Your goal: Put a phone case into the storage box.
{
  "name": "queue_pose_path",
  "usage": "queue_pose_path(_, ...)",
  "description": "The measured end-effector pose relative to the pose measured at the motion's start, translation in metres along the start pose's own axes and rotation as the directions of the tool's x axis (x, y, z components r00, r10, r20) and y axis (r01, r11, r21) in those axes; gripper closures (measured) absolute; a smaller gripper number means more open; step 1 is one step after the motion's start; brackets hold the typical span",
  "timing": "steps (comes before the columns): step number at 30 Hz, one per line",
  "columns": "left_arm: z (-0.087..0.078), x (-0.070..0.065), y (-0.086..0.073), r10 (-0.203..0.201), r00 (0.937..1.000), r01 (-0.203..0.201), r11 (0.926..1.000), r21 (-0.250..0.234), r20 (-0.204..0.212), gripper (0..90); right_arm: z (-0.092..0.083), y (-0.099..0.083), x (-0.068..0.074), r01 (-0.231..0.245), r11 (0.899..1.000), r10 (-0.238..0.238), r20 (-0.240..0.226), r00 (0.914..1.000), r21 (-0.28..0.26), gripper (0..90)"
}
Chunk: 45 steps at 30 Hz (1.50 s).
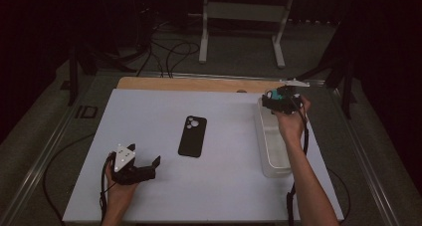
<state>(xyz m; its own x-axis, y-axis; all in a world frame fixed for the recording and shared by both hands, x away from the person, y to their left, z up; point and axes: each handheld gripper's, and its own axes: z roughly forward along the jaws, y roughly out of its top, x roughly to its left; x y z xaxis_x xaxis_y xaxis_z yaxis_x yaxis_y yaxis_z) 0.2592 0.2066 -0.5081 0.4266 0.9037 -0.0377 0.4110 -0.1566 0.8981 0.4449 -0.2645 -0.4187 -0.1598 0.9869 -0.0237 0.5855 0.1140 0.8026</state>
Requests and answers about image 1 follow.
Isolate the grey metal stand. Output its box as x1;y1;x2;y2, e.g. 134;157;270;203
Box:
188;0;297;70

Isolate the person's left hand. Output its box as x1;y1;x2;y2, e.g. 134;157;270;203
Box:
105;165;139;206

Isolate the aluminium frame rail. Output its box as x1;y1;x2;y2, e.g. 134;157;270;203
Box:
331;86;402;226
0;71;101;226
96;70;327;88

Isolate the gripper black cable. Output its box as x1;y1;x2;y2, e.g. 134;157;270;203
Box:
286;100;311;226
99;151;117;225

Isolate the iridescent phone case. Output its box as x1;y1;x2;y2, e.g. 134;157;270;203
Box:
265;89;283;101

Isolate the black looped floor cable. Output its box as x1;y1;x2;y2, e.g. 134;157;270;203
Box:
164;41;201;79

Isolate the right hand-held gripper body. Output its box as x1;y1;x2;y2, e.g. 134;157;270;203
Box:
273;79;312;115

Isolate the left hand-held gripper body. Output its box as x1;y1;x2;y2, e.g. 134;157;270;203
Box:
110;143;157;186

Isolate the black phone case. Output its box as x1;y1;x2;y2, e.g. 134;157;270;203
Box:
177;114;208;158

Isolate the person's right hand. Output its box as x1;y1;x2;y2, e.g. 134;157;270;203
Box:
276;96;313;144

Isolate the white table mat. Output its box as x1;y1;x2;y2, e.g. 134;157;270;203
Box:
62;88;345;224

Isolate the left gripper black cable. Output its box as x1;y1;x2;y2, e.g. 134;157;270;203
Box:
99;151;117;225

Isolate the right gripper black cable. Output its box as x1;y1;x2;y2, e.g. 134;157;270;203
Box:
286;100;311;226

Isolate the black tripod stand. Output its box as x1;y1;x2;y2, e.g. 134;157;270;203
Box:
68;43;137;108
295;6;359;120

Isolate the white rectangular plastic box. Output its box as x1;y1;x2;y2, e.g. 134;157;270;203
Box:
254;96;295;179

